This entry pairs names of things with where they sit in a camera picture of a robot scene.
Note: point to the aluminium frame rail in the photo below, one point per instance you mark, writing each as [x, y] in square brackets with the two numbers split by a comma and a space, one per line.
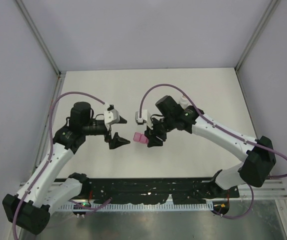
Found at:
[271, 190]

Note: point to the right aluminium corner post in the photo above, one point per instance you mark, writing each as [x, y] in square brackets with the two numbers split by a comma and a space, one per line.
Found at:
[259, 29]

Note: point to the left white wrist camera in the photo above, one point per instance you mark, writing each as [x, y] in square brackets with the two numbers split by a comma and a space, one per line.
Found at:
[111, 115]

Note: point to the aluminium corner post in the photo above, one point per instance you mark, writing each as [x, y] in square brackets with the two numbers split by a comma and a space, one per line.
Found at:
[37, 35]
[259, 29]

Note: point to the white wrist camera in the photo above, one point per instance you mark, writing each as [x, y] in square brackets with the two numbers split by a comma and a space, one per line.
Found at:
[111, 115]
[143, 117]

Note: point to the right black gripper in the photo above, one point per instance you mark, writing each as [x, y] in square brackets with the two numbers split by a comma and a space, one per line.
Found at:
[152, 133]

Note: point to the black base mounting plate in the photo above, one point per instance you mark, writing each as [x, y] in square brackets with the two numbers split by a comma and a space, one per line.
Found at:
[153, 191]

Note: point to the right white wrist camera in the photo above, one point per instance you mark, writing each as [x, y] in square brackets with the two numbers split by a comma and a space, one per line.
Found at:
[143, 117]

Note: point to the white slotted cable duct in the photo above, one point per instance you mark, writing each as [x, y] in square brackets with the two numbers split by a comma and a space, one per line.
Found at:
[166, 207]

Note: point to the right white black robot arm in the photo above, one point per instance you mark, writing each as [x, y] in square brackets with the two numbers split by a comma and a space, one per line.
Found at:
[255, 155]

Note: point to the pink weekly pill organizer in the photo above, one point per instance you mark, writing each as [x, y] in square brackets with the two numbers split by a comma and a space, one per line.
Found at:
[140, 138]

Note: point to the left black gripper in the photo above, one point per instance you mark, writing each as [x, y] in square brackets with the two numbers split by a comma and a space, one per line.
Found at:
[116, 140]

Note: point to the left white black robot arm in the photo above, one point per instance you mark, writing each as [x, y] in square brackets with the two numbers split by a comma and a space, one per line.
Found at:
[32, 206]

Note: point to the left aluminium corner post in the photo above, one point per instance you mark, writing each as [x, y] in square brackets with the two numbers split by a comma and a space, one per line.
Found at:
[37, 35]

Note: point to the left side aluminium rail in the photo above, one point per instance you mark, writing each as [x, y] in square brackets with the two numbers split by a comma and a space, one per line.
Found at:
[45, 139]

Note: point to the white pill bottle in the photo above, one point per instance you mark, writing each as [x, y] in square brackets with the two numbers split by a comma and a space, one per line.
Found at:
[184, 102]

